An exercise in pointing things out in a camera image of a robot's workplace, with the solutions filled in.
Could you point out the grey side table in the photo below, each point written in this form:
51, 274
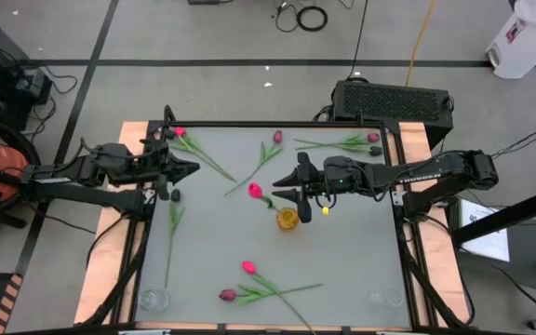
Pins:
528, 260

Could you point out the black aluminium table frame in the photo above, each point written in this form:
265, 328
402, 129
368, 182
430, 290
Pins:
272, 124

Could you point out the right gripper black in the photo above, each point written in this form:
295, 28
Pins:
338, 174

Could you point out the white plastic container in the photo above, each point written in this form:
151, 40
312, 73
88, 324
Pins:
528, 42

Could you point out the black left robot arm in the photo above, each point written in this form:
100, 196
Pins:
86, 197

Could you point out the yellow textured glass vase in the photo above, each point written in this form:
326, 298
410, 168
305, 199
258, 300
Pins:
288, 221

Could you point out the black metal beam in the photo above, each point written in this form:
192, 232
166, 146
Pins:
505, 218

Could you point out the maroon artificial tulip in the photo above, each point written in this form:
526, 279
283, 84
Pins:
227, 295

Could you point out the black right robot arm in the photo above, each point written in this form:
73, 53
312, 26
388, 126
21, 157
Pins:
435, 172

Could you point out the black computer case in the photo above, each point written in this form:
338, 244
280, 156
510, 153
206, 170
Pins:
389, 100

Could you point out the clear glass vase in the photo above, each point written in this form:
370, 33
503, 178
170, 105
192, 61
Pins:
394, 298
154, 301

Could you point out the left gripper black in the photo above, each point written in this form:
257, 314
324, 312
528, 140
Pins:
161, 167

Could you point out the bright pink artificial tulip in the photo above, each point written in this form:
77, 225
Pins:
255, 191
180, 131
249, 267

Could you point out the white paper sheet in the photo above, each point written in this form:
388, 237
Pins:
486, 237

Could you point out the black table clamp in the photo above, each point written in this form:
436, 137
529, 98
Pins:
169, 115

